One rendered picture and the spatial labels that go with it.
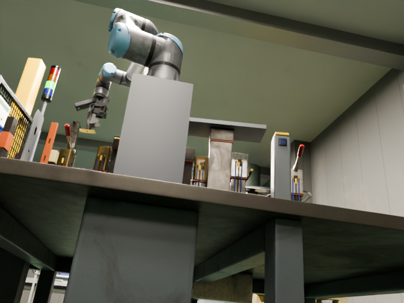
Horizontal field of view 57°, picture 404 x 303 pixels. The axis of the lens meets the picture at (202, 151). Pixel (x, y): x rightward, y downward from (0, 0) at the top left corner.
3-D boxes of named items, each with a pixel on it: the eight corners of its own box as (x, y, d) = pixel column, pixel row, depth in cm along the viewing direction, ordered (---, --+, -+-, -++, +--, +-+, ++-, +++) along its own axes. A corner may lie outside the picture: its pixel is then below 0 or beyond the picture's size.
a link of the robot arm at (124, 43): (158, 39, 127) (145, 17, 174) (115, 22, 122) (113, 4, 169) (146, 71, 131) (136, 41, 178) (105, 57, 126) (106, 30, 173)
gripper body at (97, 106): (103, 113, 196) (107, 94, 201) (86, 111, 196) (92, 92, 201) (106, 120, 203) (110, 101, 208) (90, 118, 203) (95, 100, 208)
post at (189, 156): (185, 238, 156) (194, 153, 173) (186, 236, 151) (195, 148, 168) (174, 237, 156) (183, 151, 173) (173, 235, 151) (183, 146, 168)
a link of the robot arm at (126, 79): (169, 23, 173) (139, 79, 213) (147, 14, 169) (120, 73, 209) (167, 41, 168) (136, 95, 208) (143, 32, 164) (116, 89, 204)
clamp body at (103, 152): (98, 232, 159) (114, 154, 175) (92, 227, 149) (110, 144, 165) (83, 231, 159) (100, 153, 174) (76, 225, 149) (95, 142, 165)
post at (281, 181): (288, 243, 147) (287, 143, 165) (293, 239, 140) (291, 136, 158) (269, 241, 147) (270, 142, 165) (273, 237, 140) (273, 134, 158)
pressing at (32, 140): (27, 174, 191) (45, 118, 205) (18, 166, 180) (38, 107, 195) (26, 174, 191) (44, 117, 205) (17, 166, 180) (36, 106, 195)
